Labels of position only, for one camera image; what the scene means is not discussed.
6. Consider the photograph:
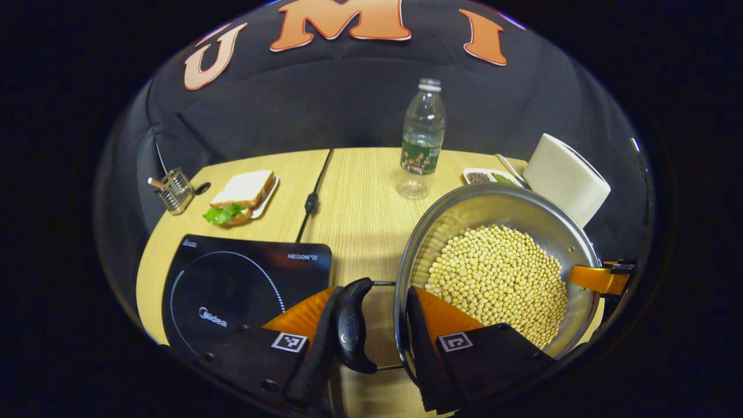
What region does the clear plastic water bottle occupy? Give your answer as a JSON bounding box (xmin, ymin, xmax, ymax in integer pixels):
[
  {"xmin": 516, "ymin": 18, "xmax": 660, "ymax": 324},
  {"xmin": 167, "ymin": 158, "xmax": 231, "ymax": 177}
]
[{"xmin": 398, "ymin": 78, "xmax": 446, "ymax": 201}]

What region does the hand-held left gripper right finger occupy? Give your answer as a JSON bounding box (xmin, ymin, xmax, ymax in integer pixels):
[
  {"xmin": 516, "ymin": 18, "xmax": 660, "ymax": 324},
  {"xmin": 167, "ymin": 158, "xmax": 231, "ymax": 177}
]
[{"xmin": 405, "ymin": 286, "xmax": 558, "ymax": 414}]

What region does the black power cable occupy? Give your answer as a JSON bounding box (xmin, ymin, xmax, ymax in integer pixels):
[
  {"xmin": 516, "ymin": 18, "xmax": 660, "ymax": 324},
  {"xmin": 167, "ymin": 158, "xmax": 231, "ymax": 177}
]
[{"xmin": 295, "ymin": 149, "xmax": 334, "ymax": 243}]

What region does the pile of soybeans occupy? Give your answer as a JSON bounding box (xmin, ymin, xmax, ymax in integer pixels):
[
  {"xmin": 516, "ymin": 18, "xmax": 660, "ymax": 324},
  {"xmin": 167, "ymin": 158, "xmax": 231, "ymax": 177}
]
[{"xmin": 425, "ymin": 225, "xmax": 569, "ymax": 349}]

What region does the black backdrop cloth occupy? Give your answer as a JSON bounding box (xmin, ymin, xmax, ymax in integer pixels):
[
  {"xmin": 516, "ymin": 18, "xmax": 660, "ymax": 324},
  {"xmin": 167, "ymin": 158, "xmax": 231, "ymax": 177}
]
[{"xmin": 96, "ymin": 0, "xmax": 654, "ymax": 326}]

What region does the sandwich with lettuce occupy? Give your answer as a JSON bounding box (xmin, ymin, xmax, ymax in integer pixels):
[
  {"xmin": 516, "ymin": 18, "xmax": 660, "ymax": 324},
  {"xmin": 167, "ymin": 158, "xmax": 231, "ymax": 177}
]
[{"xmin": 202, "ymin": 170, "xmax": 276, "ymax": 226}]

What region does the white plate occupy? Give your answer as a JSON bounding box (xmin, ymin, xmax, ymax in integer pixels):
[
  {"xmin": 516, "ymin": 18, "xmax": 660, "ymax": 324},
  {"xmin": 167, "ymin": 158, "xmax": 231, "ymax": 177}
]
[{"xmin": 250, "ymin": 174, "xmax": 280, "ymax": 220}]

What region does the metal wire cutlery holder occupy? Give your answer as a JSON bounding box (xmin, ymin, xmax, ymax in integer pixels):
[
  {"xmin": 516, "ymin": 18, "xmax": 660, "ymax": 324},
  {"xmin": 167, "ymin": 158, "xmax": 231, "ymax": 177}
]
[{"xmin": 156, "ymin": 167, "xmax": 195, "ymax": 215}]

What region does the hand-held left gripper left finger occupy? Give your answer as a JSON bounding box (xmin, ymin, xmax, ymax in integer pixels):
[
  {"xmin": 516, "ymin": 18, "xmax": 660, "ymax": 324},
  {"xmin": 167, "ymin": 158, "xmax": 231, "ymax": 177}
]
[{"xmin": 194, "ymin": 286, "xmax": 344, "ymax": 410}]

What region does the black induction cooktop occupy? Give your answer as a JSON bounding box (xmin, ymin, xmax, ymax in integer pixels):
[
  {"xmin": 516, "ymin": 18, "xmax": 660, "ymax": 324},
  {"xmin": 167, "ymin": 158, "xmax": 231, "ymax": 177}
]
[{"xmin": 161, "ymin": 234, "xmax": 333, "ymax": 358}]

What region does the white divided dish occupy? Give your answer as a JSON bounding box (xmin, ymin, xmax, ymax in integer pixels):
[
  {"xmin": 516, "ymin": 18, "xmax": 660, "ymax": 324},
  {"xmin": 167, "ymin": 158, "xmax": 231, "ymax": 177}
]
[{"xmin": 463, "ymin": 168, "xmax": 523, "ymax": 188}]

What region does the steel pot with black handles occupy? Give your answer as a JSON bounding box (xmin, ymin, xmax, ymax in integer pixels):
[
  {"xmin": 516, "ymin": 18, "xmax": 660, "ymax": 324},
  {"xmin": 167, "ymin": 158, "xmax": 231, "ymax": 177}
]
[{"xmin": 334, "ymin": 183, "xmax": 604, "ymax": 387}]

